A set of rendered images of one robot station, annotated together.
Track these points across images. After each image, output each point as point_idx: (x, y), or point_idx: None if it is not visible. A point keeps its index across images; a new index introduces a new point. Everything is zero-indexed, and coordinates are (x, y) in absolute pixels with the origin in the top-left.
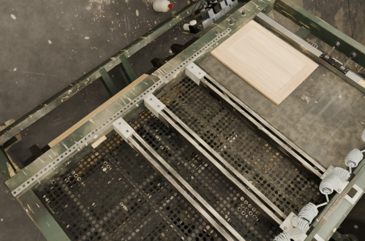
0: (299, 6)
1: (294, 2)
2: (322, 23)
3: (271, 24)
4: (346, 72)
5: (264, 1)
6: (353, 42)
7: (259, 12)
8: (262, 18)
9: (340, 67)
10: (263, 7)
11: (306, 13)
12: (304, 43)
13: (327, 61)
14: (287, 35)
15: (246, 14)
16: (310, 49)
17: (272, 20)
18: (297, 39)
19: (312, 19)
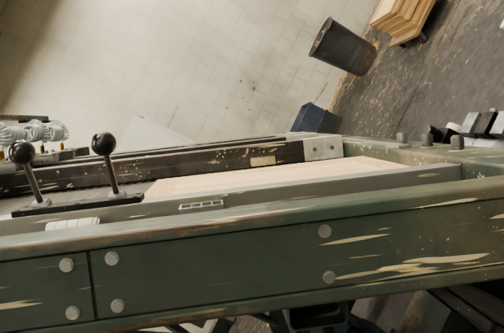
0: (427, 191)
1: (477, 187)
2: (244, 211)
3: (373, 171)
4: (22, 207)
5: None
6: (22, 239)
7: (456, 162)
8: (420, 166)
9: (51, 202)
10: (477, 160)
11: (355, 196)
12: (226, 190)
13: (106, 196)
14: (297, 180)
15: (454, 151)
16: (189, 194)
17: (394, 172)
18: (257, 187)
19: (304, 199)
